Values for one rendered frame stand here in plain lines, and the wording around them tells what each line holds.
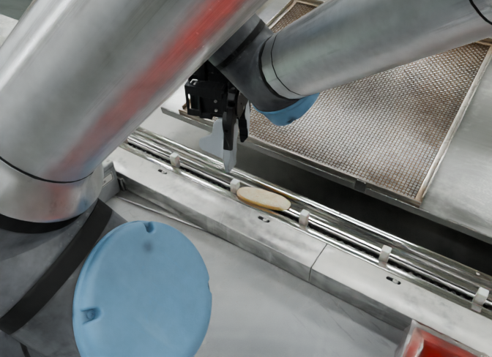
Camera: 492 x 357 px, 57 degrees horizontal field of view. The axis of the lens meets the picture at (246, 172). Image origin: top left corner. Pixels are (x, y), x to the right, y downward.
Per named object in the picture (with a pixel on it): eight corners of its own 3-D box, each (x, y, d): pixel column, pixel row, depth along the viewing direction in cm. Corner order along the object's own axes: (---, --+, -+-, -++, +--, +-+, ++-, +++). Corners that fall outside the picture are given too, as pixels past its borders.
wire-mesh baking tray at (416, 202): (179, 114, 93) (178, 109, 92) (295, 0, 119) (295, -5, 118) (419, 208, 73) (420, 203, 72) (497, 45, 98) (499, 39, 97)
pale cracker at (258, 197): (233, 198, 80) (233, 194, 79) (241, 185, 82) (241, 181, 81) (285, 214, 77) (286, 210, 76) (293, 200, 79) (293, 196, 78)
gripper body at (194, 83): (203, 94, 75) (198, 24, 67) (253, 101, 73) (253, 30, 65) (187, 119, 69) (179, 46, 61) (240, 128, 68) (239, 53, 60)
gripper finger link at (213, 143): (201, 167, 75) (203, 113, 71) (235, 173, 74) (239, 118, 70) (195, 173, 72) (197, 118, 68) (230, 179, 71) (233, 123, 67)
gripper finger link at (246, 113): (221, 124, 82) (213, 91, 74) (252, 129, 81) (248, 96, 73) (217, 138, 81) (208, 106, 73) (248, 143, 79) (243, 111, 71)
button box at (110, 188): (69, 210, 86) (52, 166, 79) (99, 186, 91) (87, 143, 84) (99, 227, 83) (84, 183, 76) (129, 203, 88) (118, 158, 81)
